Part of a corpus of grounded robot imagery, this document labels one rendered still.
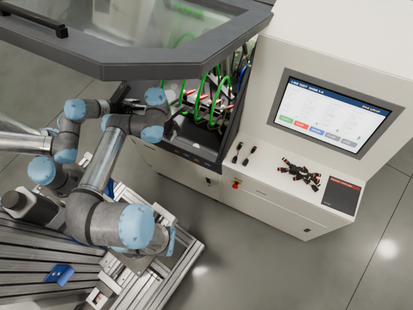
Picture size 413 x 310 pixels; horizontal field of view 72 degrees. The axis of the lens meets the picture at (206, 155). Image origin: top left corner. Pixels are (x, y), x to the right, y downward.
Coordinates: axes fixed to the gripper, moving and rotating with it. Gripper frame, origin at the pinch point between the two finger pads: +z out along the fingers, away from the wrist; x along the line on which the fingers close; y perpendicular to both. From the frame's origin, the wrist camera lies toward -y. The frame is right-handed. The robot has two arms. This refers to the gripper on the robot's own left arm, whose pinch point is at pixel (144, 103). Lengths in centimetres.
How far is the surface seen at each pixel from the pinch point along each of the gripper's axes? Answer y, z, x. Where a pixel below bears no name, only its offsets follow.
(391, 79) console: -42, 33, 83
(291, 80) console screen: -30, 30, 50
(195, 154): 23.8, 31.3, 14.3
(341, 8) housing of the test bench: -63, 51, 50
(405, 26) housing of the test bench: -63, 59, 75
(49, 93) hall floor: 68, 56, -202
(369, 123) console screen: -24, 44, 82
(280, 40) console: -43, 19, 44
